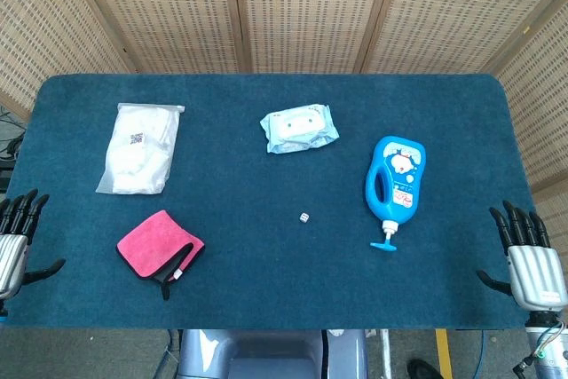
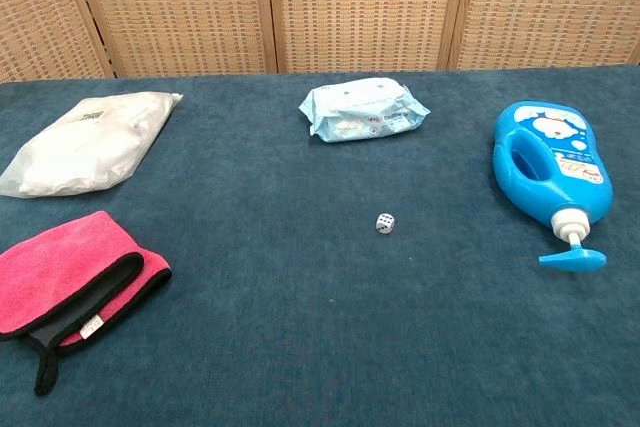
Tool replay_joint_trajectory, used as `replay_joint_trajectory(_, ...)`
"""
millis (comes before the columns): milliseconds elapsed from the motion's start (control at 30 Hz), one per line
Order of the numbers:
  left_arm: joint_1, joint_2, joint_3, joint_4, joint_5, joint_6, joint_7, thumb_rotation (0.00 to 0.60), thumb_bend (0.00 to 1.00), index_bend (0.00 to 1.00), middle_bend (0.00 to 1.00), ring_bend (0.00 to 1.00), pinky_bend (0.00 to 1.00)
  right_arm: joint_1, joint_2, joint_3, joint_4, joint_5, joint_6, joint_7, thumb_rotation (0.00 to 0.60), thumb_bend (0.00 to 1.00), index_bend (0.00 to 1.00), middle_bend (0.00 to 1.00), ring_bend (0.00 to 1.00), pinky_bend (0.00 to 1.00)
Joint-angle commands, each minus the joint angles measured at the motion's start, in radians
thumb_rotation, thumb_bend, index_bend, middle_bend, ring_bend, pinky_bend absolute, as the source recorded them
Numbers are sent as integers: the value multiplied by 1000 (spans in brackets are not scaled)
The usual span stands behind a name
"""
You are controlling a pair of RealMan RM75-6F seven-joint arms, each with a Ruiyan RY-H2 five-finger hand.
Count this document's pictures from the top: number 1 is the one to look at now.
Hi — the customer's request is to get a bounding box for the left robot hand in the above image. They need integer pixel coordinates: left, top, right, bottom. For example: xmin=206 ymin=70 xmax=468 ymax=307
xmin=0 ymin=188 xmax=67 ymax=301

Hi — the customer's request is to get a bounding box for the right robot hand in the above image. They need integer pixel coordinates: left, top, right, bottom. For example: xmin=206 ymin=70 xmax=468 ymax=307
xmin=476 ymin=200 xmax=568 ymax=312

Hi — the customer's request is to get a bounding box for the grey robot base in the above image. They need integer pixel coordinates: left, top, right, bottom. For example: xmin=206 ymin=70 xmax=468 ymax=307
xmin=176 ymin=328 xmax=369 ymax=379

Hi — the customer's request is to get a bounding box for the pink folded cloth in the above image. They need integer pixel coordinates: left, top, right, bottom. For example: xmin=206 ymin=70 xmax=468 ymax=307
xmin=115 ymin=209 xmax=206 ymax=302

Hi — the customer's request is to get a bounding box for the black shoe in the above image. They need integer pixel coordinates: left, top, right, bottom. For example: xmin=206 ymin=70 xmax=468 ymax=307
xmin=406 ymin=358 xmax=444 ymax=379

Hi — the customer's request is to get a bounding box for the clear bag of white items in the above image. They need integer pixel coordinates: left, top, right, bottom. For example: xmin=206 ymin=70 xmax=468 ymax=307
xmin=95 ymin=102 xmax=185 ymax=196

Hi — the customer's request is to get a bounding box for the blue pump bottle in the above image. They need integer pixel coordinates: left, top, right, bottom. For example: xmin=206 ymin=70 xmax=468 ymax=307
xmin=365 ymin=135 xmax=428 ymax=254

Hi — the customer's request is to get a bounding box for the dark blue table mat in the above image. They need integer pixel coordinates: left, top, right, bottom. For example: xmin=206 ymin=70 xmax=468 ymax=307
xmin=3 ymin=73 xmax=539 ymax=331

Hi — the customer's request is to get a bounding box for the light blue wet wipes pack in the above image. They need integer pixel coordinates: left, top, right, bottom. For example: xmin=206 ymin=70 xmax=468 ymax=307
xmin=259 ymin=104 xmax=341 ymax=155

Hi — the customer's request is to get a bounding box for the woven bamboo folding screen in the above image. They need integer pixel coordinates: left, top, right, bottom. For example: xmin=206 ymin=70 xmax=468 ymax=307
xmin=0 ymin=0 xmax=568 ymax=265

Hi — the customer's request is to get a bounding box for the black cables bundle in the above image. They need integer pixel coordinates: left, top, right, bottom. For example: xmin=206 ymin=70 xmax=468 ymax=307
xmin=0 ymin=106 xmax=28 ymax=193

